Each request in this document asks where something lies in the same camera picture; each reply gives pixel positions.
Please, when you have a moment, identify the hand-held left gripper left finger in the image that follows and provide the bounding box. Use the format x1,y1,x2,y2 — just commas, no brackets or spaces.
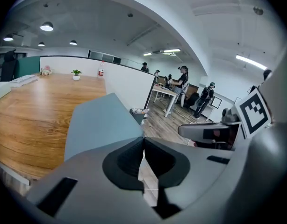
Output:
26,136,163,224

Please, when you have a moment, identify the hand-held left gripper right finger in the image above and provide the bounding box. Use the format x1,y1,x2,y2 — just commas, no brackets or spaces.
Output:
144,136,233,219

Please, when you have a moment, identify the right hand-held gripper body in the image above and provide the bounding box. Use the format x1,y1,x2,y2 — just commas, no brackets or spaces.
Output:
166,43,287,224

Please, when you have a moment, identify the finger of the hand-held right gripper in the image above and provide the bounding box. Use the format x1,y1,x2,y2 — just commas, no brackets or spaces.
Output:
178,122,242,151

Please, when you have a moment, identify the black swivel chair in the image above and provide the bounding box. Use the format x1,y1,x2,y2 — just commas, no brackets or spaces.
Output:
184,92,201,111

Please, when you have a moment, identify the white desk with monitor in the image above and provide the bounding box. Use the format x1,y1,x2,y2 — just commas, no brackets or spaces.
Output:
205,95,223,123

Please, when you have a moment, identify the dark waste bin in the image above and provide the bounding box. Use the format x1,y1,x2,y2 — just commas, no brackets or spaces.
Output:
129,107,150,126

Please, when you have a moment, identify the white desk partition panel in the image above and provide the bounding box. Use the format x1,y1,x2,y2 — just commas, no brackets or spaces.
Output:
39,56,157,111

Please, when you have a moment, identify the small potted green plant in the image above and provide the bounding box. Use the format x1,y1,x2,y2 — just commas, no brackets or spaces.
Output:
71,69,82,81

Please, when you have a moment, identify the clear plastic bottle red label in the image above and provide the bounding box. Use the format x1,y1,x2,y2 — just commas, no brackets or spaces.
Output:
97,60,106,79

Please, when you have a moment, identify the pink plush toy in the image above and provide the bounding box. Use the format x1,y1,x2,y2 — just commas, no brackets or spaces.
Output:
40,65,53,76

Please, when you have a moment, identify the white flat box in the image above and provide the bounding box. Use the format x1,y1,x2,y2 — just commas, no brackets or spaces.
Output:
0,81,13,104

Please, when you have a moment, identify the green desk partition panel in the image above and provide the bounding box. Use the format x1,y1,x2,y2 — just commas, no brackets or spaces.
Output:
15,56,41,76

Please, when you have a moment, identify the black office chair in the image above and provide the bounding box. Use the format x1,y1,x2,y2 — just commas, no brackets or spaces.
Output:
0,49,18,82

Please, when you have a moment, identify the white frame wooden table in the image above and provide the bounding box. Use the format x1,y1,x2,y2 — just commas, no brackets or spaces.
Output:
150,84,179,114

